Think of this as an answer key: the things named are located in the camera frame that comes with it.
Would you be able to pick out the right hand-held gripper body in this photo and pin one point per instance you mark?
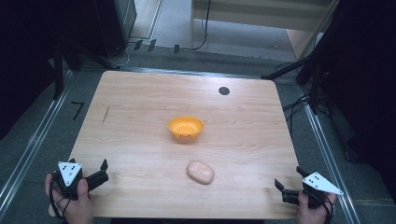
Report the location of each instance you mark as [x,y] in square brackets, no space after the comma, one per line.
[320,184]

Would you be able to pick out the metal floor rail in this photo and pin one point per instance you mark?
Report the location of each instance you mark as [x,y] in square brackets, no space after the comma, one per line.
[327,155]
[29,149]

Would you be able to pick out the black round table grommet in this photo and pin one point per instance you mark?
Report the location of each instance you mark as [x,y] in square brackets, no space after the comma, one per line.
[224,90]

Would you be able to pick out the pink oval soap bar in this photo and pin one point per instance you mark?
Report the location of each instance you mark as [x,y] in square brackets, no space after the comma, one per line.
[200,172]

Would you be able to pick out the person's right hand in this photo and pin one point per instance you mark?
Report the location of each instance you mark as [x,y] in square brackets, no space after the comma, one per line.
[306,213]

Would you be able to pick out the dark cabinet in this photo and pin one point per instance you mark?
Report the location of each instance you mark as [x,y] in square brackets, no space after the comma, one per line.
[115,25]

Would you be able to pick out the white shelf unit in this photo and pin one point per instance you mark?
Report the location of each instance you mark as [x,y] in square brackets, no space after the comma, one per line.
[258,14]

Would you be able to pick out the person's left hand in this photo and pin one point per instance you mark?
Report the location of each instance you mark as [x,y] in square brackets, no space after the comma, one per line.
[76,208]

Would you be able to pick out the black stand with legs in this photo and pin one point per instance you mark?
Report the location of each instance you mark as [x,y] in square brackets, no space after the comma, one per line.
[311,68]
[58,71]

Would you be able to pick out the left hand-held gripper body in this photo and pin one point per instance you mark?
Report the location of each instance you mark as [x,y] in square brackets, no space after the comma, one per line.
[69,174]

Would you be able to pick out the black tape strip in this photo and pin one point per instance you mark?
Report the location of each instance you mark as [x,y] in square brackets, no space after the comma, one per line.
[152,45]
[176,48]
[138,44]

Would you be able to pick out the orange plastic bowl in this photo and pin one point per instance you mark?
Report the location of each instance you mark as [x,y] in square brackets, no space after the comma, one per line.
[186,127]

